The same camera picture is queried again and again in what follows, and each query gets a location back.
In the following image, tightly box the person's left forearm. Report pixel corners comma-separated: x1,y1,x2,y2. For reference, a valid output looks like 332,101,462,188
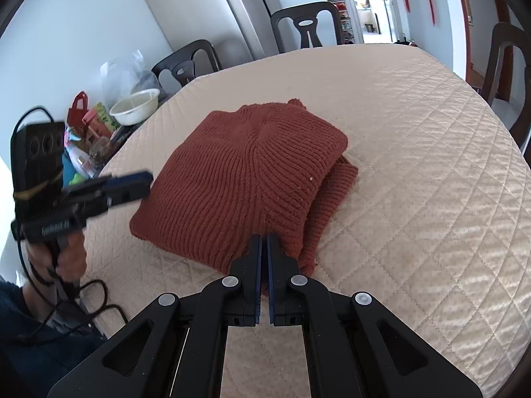
0,276,109,388

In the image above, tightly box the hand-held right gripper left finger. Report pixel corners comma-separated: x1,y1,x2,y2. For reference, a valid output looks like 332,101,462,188
47,234,263,398

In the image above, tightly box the white bowl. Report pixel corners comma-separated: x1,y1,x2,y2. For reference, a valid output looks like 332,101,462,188
109,88,161,126

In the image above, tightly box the red gift bag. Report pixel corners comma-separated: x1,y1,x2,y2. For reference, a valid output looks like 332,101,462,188
67,91,90,128

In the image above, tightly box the grey plastic chair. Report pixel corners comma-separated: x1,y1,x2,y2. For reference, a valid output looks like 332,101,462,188
151,39,222,90
270,2,345,54

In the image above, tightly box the dark wooden chair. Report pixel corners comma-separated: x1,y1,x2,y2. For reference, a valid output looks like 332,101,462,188
477,22,531,154

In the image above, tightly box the beige quilted table cover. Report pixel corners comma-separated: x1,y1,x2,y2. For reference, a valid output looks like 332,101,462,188
77,43,531,398

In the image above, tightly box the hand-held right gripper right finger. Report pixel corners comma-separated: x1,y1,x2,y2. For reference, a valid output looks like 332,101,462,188
267,233,484,398

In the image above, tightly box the storage shelf rack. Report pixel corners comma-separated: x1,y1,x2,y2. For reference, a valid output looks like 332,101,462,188
331,0,356,45

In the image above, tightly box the person's left hand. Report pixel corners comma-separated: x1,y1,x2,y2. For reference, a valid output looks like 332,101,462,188
30,228,89,288

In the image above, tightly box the rust brown knit sweater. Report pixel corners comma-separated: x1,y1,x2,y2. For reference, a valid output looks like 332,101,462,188
129,99,359,295

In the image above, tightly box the clear plastic bag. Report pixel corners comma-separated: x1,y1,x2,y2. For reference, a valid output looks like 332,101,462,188
100,49,161,106

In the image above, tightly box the black cable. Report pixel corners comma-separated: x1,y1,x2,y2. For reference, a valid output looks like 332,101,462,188
10,107,127,346

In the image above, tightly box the green snack packet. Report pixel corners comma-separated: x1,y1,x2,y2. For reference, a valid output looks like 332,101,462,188
85,103,122,137

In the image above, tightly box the white plastic bottle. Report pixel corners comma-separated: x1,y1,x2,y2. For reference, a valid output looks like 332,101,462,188
66,143,94,177

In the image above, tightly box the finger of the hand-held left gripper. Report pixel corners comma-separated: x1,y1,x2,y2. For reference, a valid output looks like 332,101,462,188
62,171,153,216

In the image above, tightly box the white refrigerator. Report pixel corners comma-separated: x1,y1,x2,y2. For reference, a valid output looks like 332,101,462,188
133,0,283,69

